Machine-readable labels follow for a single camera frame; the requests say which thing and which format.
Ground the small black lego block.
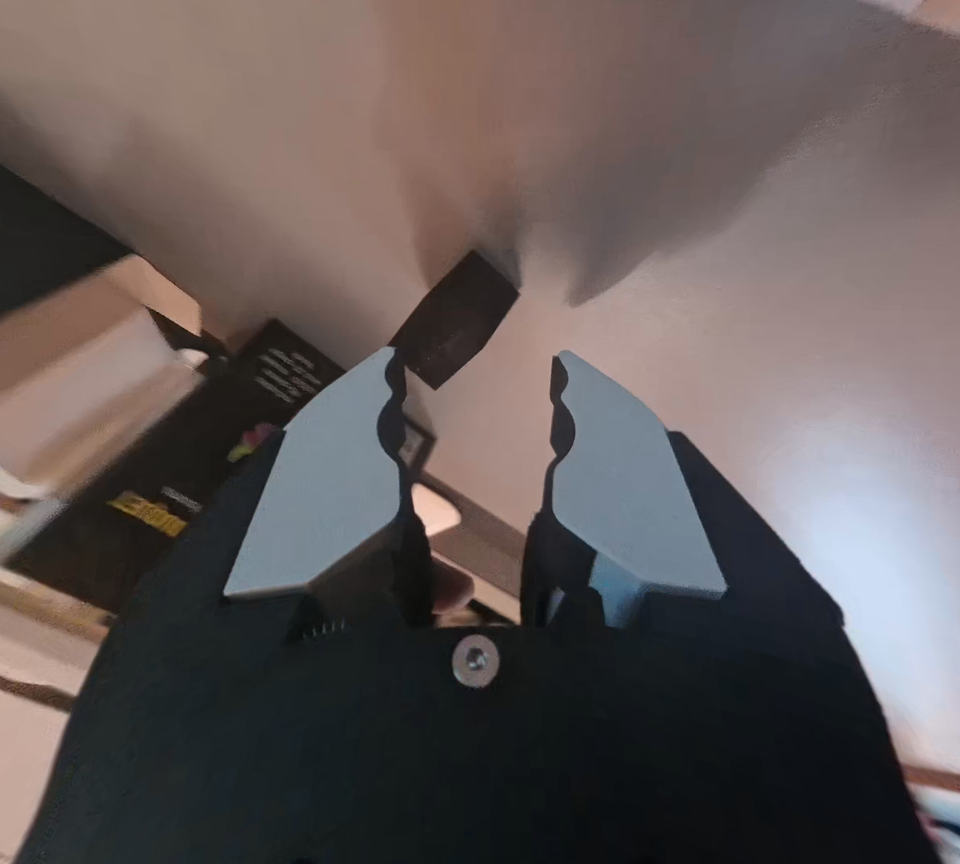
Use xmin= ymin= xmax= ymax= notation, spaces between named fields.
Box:
xmin=388 ymin=249 xmax=521 ymax=390

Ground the open black cardboard box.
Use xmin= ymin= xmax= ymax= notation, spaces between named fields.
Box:
xmin=0 ymin=162 xmax=204 ymax=498

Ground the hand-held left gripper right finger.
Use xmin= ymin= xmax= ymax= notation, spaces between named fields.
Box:
xmin=534 ymin=350 xmax=729 ymax=627

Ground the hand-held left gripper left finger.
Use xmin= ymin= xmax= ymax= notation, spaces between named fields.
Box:
xmin=223 ymin=346 xmax=414 ymax=625

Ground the black lego set box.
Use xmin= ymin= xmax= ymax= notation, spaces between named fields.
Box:
xmin=7 ymin=318 xmax=348 ymax=614

